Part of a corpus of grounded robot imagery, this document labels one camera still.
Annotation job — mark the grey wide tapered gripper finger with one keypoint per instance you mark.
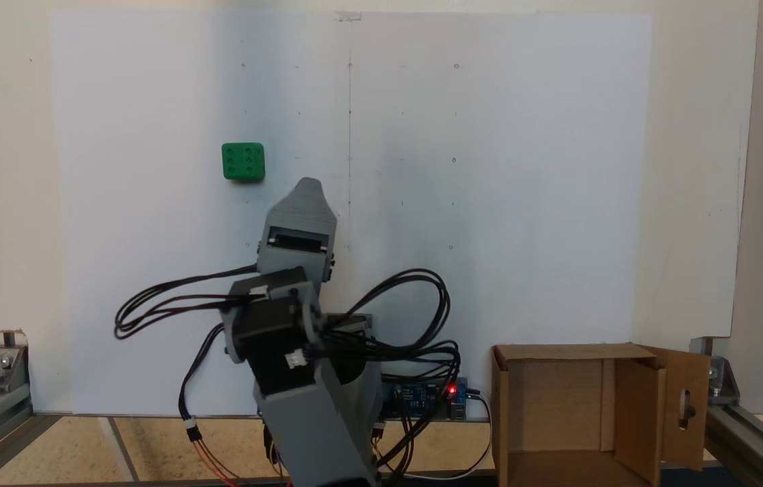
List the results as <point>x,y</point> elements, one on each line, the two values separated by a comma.
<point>304,206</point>

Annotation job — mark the green die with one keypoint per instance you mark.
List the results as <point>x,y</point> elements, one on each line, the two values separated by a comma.
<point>243,161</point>

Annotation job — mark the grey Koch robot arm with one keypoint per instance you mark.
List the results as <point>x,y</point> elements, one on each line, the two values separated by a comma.
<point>314,419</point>

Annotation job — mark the circuit board with blue terminal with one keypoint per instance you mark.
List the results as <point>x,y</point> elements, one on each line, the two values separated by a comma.
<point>415,396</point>

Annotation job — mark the clear tape piece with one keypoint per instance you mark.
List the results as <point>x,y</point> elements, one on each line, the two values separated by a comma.
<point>348,15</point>

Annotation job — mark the brown cardboard box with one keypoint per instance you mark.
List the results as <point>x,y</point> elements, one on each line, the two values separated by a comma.
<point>557,406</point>

